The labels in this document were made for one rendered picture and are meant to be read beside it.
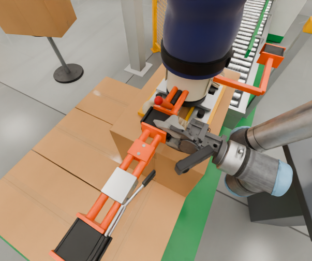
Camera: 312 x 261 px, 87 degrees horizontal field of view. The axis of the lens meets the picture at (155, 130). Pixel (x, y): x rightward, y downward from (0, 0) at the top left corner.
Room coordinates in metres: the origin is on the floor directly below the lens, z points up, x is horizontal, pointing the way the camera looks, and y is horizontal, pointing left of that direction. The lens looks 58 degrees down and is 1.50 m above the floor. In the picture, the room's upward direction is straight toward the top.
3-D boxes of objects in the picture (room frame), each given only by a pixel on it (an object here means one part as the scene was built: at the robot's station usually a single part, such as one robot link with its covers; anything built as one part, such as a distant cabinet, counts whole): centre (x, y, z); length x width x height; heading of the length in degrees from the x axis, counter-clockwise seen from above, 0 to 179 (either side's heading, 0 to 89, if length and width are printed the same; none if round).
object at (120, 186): (0.10, 0.09, 1.07); 0.07 x 0.07 x 0.04; 62
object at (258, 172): (0.14, -0.28, 1.07); 0.12 x 0.09 x 0.10; 62
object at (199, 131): (0.23, -0.14, 1.07); 0.12 x 0.09 x 0.08; 62
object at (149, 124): (0.29, -0.01, 1.08); 0.10 x 0.08 x 0.06; 62
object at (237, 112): (0.87, -0.31, 0.58); 0.70 x 0.03 x 0.06; 62
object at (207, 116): (0.47, -0.21, 0.97); 0.34 x 0.10 x 0.05; 152
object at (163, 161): (0.53, -0.13, 0.75); 0.60 x 0.40 x 0.40; 153
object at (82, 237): (-0.01, 0.16, 1.08); 0.08 x 0.07 x 0.05; 152
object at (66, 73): (1.87, 1.20, 0.31); 0.40 x 0.40 x 0.62
